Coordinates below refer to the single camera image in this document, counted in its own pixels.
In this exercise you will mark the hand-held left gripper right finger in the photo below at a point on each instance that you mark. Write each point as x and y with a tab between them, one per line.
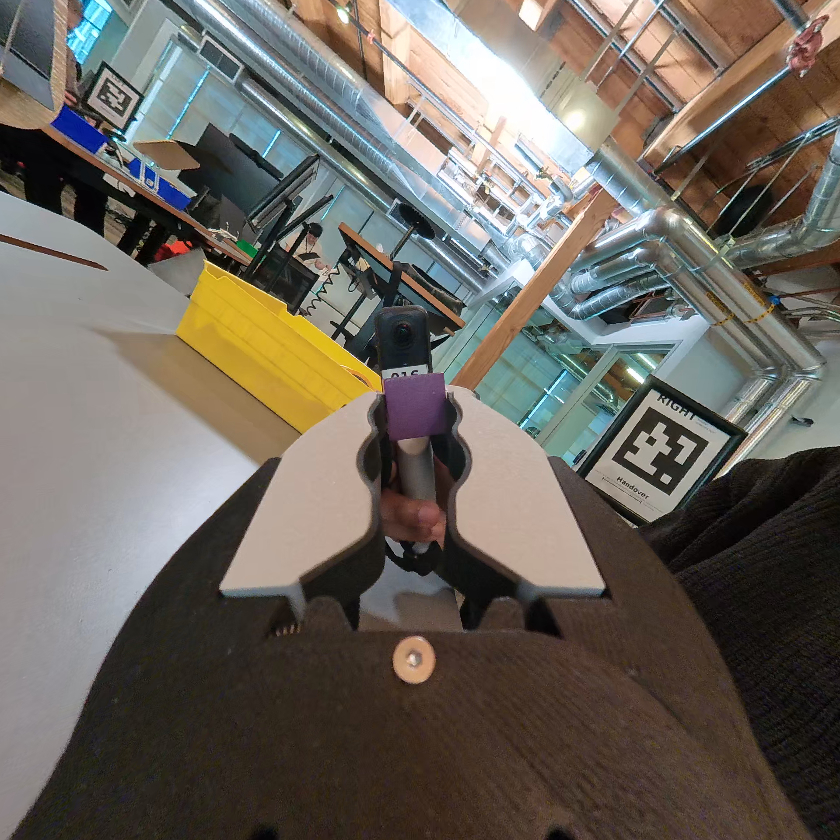
525	518

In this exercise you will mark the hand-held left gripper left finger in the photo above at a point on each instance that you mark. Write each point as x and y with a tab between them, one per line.
308	518

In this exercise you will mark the purple toy block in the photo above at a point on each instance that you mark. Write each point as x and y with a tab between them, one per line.
415	407

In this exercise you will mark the person's right forearm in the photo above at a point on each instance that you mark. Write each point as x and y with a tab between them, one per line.
754	505

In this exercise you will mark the red plastic object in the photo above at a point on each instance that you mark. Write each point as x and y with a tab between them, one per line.
176	249

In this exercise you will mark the person's right hand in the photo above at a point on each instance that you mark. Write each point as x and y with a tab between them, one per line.
413	522

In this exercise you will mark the tilted wooden desk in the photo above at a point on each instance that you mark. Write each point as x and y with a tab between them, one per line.
407	275

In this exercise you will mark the black disc lamp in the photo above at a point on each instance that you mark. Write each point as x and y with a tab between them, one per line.
415	220

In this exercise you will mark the black mesh chair back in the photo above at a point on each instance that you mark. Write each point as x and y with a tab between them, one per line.
285	282

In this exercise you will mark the wooden pillar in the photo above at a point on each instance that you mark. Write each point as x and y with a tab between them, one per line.
531	289

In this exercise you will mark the yellow storage bin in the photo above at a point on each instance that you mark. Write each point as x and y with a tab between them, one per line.
262	341

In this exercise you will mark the framed tag poster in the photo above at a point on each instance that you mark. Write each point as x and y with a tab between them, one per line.
663	453

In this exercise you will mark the black monitor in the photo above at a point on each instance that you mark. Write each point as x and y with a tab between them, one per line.
302	220
285	190

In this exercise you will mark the small green bin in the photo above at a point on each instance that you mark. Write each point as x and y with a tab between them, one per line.
247	247

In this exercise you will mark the grey board panel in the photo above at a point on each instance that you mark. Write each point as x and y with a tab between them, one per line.
177	274

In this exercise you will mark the black panel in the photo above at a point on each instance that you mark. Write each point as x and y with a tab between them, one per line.
236	157

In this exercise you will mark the long wooden desk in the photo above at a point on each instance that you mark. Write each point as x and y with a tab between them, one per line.
164	216

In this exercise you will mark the small blue bin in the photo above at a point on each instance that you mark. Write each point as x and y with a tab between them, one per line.
167	190
79	130

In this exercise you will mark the small tag poster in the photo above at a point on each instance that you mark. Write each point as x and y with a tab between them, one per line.
115	97

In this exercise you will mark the reddish pipe fitting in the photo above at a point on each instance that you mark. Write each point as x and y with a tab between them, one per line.
807	46

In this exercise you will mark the silver ventilation duct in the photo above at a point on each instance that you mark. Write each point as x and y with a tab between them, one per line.
315	85
689	243

